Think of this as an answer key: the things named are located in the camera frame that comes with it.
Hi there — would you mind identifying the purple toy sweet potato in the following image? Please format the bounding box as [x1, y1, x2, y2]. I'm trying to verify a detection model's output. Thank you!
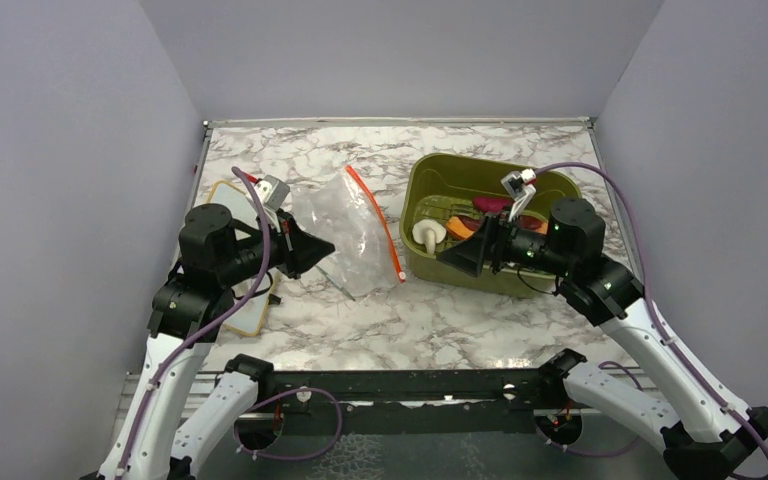
[472, 196, 514, 214]

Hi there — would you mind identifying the olive green plastic bin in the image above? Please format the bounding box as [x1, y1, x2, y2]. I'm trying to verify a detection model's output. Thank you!
[399, 153, 560, 298]

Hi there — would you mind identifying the black base frame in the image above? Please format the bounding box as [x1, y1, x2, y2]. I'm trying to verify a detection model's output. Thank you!
[226, 349, 586, 446]

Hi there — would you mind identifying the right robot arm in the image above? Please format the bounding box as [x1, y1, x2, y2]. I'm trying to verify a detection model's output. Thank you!
[438, 197, 768, 479]

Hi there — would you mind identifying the orange toy pumpkin slice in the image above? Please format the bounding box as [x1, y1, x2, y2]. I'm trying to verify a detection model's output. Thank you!
[445, 215, 482, 240]

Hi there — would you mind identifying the white cutting board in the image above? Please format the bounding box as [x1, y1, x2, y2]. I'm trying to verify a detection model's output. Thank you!
[204, 181, 280, 337]

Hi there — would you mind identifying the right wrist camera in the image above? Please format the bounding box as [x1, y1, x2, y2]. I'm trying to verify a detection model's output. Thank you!
[500, 168, 536, 223]

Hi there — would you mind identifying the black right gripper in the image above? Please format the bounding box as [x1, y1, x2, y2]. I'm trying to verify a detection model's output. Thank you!
[438, 205, 574, 277]

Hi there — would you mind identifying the clear zip top bag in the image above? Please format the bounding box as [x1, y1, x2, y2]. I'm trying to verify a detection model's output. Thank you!
[291, 166, 406, 300]

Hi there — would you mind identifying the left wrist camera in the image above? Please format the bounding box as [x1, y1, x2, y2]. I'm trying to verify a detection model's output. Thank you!
[254, 175, 290, 213]

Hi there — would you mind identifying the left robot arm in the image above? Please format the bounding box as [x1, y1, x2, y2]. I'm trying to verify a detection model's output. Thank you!
[91, 203, 335, 479]

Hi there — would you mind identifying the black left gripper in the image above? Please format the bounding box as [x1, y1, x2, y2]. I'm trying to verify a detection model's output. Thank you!
[220, 206, 337, 285]

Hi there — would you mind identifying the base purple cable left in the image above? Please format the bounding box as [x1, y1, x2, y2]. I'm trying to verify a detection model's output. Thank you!
[233, 388, 344, 463]

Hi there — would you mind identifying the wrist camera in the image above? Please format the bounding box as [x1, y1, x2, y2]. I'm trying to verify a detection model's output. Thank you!
[500, 168, 536, 223]
[254, 175, 290, 213]

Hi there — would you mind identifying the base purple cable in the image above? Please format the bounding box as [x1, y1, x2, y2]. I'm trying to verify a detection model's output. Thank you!
[534, 360, 648, 460]
[233, 388, 344, 463]

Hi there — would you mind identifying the white toy mushroom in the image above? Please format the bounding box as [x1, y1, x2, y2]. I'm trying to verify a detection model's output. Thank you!
[412, 219, 447, 255]

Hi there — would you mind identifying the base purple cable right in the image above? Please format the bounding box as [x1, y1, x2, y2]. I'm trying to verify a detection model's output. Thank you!
[534, 360, 648, 460]

